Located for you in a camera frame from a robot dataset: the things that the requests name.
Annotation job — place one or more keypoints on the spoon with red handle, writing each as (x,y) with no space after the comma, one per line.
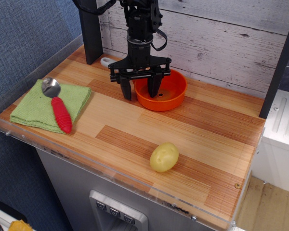
(51,88)

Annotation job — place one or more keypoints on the clear acrylic table guard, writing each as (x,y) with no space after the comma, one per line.
(216,131)

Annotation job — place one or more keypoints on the orange pan with grey handle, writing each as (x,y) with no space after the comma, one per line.
(170,95)

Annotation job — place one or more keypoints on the white toy sink unit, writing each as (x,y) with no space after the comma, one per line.
(271,161)

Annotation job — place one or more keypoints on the yellow plastic potato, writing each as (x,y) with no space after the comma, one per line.
(164,157)

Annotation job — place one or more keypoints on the green folded cloth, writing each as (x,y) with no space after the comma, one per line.
(35,108)

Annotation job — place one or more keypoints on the grey toy fridge cabinet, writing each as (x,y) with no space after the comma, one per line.
(73,184)

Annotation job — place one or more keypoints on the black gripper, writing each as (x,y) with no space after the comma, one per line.
(138,64)

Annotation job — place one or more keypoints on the black left frame post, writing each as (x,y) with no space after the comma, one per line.
(90,28)

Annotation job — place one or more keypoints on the black right frame post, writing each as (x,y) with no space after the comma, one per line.
(276,79)

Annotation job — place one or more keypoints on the yellow object bottom left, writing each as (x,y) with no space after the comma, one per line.
(19,225)

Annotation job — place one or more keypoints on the silver dispenser button panel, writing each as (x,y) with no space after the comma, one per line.
(112,215)

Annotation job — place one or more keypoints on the black frame post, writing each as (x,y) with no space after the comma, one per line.
(276,79)
(90,28)

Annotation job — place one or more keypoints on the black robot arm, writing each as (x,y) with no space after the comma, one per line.
(143,19)

